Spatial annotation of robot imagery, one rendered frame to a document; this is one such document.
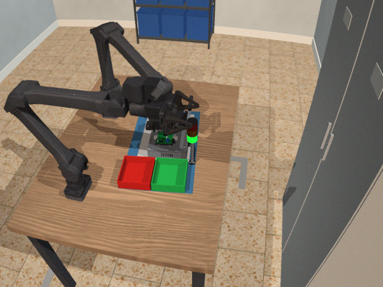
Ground green bin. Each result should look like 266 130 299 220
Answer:
151 157 188 193

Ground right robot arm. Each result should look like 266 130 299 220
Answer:
4 76 167 198

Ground red bin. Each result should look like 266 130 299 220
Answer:
117 155 156 191

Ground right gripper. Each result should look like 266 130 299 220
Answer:
144 90 199 135

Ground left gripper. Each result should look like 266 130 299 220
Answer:
148 118 179 133

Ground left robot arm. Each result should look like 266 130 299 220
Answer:
90 22 173 96

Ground green circuit board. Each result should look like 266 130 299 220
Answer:
156 131 173 144

